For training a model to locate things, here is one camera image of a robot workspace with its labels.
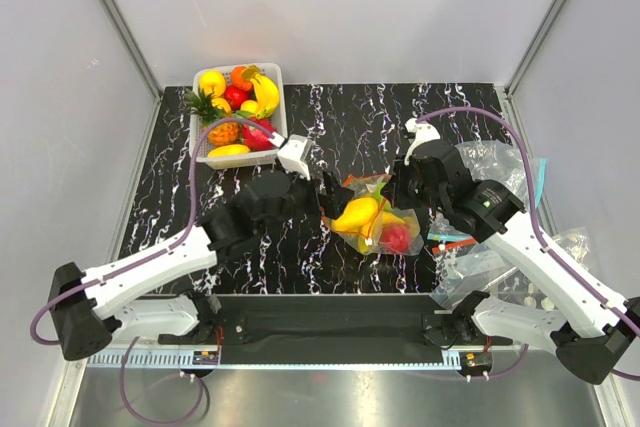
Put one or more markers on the clear bag red zipper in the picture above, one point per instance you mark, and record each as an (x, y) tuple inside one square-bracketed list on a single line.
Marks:
[(466, 266)]

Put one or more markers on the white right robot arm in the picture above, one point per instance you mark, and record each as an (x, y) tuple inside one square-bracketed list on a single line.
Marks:
[(591, 327)]

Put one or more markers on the orange tangerine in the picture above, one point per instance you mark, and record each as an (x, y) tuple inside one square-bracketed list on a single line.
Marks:
[(241, 78)]

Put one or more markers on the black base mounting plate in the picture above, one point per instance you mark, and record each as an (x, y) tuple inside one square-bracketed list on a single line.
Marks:
[(248, 319)]

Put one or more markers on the red apple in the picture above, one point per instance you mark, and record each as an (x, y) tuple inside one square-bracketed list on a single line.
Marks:
[(396, 238), (236, 96)]

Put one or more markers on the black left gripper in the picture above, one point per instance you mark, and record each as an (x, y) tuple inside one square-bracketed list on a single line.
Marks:
[(335, 199)]

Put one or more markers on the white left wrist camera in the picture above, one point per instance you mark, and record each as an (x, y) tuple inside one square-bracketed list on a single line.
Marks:
[(294, 154)]

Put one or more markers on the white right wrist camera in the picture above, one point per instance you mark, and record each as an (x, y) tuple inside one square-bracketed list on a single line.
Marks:
[(423, 132)]

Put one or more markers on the small pineapple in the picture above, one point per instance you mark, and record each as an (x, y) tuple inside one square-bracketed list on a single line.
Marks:
[(210, 109)]

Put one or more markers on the yellow banana bunch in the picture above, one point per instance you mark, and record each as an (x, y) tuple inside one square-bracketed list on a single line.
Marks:
[(366, 240)]

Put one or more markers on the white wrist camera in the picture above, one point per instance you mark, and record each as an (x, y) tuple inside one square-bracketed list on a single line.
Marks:
[(423, 132), (294, 154)]

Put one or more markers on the green apple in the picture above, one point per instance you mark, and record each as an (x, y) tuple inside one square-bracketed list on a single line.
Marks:
[(375, 190)]

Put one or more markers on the yellow lemon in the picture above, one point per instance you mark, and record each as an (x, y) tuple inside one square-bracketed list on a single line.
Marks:
[(213, 83)]

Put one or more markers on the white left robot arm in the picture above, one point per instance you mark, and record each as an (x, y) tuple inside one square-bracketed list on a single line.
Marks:
[(92, 308)]

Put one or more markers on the clear bag orange zipper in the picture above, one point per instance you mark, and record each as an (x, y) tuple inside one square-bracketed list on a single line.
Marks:
[(359, 186)]

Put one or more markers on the white plastic fruit basket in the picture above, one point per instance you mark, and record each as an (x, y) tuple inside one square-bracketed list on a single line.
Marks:
[(199, 146)]

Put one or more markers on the red dragon fruit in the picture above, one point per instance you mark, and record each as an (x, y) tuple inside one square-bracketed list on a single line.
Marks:
[(255, 139)]

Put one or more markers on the yellow starfruit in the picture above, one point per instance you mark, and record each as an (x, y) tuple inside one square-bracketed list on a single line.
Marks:
[(266, 92)]

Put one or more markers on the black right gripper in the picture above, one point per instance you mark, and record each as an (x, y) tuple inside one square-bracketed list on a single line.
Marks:
[(394, 190)]

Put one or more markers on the small yellow mango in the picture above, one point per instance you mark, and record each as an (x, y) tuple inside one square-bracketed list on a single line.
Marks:
[(229, 150)]

